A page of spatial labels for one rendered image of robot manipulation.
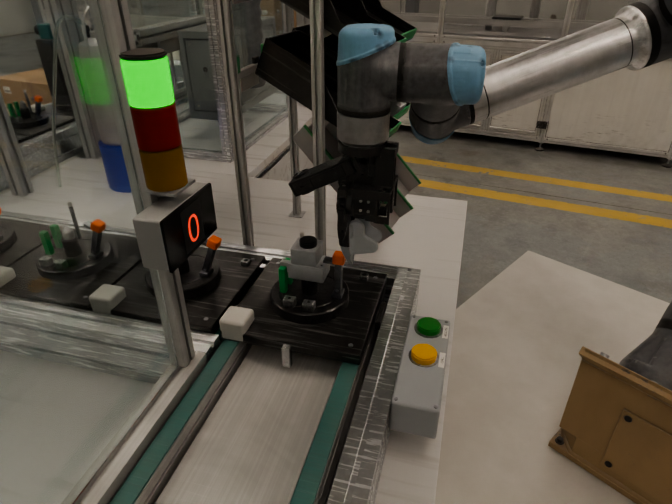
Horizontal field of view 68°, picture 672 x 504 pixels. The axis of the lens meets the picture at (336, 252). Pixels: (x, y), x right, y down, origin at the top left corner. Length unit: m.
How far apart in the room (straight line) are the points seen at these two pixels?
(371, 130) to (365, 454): 0.43
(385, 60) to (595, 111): 4.17
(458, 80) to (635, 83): 4.11
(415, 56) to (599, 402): 0.52
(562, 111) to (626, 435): 4.14
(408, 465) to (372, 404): 0.11
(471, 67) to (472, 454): 0.55
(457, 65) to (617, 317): 0.70
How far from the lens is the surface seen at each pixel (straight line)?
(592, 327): 1.14
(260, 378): 0.84
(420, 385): 0.77
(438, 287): 1.15
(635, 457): 0.82
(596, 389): 0.78
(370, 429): 0.71
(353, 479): 0.67
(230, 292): 0.94
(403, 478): 0.79
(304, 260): 0.84
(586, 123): 4.82
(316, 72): 0.95
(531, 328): 1.09
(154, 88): 0.60
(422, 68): 0.68
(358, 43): 0.68
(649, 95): 4.79
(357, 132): 0.70
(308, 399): 0.81
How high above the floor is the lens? 1.51
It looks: 31 degrees down
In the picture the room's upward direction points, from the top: straight up
